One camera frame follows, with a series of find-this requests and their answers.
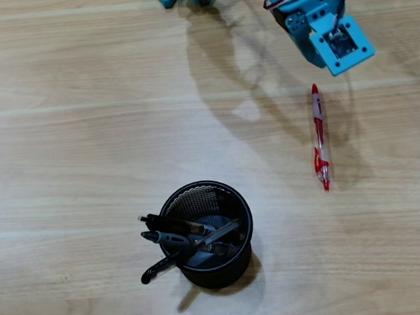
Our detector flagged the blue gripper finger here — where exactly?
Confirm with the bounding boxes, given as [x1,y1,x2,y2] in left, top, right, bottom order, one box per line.
[287,23,329,72]

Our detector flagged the red clear pen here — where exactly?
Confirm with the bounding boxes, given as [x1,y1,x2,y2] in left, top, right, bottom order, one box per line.
[306,82,334,193]

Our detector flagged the black retractable gel pen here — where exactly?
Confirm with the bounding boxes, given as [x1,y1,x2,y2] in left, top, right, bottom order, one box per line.
[137,207,222,243]

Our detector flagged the clear pen with black cap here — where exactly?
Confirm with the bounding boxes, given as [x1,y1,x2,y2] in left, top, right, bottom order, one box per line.
[135,218,247,286]

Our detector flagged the black mesh pen holder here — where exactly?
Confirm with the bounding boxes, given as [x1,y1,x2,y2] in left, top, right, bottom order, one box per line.
[152,176,260,295]

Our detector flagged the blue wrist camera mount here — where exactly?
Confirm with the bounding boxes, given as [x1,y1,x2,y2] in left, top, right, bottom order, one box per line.
[306,13,378,79]

